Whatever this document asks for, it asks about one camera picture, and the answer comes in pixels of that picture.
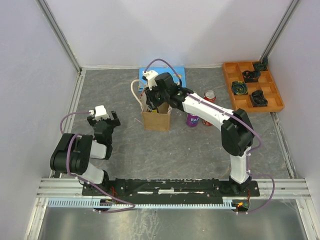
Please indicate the orange compartment tray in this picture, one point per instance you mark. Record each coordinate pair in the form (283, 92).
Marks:
(233, 72)

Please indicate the aluminium frame rail front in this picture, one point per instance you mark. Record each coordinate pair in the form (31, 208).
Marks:
(71, 188)

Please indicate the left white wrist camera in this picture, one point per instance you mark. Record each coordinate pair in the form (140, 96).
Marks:
(99, 113)

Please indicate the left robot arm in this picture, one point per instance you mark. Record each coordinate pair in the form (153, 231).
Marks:
(73, 152)

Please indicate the red cola can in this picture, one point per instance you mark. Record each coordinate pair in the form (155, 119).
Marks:
(206, 123)
(210, 96)

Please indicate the black rolled sock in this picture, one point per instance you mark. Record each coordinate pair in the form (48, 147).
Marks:
(258, 99)
(251, 76)

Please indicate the blue yellow rolled sock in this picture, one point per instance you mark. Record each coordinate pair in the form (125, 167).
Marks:
(239, 88)

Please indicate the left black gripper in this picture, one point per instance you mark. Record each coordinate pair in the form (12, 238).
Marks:
(114, 122)

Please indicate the teal rolled sock corner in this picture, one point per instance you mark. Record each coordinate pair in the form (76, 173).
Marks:
(261, 65)

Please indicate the burlap canvas bag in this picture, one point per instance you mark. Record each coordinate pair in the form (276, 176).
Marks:
(159, 121)

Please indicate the black rolled sock lower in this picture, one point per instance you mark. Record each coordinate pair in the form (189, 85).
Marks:
(258, 99)

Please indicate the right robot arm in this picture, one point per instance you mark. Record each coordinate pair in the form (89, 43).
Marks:
(235, 126)

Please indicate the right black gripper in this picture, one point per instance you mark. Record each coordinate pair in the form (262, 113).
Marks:
(149, 95)

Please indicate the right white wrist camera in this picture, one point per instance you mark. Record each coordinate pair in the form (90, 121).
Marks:
(150, 78)

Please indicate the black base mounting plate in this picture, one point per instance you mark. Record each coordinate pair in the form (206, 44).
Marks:
(179, 191)

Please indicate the black rolled sock upper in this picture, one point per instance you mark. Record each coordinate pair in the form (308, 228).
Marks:
(251, 76)

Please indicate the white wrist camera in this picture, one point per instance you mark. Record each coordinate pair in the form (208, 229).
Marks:
(99, 113)
(150, 78)

